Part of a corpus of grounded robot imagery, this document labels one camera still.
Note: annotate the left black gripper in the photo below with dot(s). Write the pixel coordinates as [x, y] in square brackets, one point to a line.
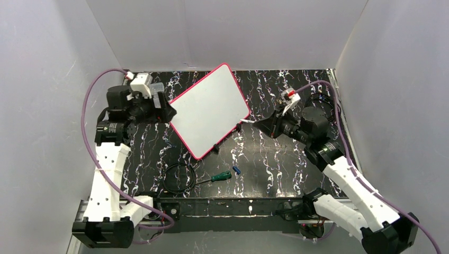
[154, 109]

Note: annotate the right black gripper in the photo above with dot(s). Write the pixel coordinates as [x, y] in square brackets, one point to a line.
[275, 125]

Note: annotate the white marker pen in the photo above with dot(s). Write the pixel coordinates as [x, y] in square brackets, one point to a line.
[247, 121]

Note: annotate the pink framed whiteboard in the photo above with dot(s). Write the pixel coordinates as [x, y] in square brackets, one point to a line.
[209, 110]

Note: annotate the blue marker cap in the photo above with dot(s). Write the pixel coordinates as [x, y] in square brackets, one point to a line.
[237, 170]

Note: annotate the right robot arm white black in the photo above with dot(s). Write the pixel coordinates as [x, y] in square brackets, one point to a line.
[378, 227]

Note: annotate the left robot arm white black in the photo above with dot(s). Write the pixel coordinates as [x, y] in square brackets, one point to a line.
[111, 215]

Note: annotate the clear plastic organizer box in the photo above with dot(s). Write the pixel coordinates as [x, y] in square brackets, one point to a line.
[155, 90]

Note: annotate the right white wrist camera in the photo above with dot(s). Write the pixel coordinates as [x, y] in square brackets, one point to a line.
[290, 99]

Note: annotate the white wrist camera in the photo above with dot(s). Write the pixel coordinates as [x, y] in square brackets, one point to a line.
[290, 99]
[141, 84]

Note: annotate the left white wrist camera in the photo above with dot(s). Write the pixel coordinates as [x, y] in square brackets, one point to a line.
[141, 84]

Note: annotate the green handled screwdriver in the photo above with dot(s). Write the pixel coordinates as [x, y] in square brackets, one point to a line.
[219, 177]

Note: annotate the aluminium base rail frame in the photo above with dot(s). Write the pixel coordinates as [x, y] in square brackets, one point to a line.
[213, 111]

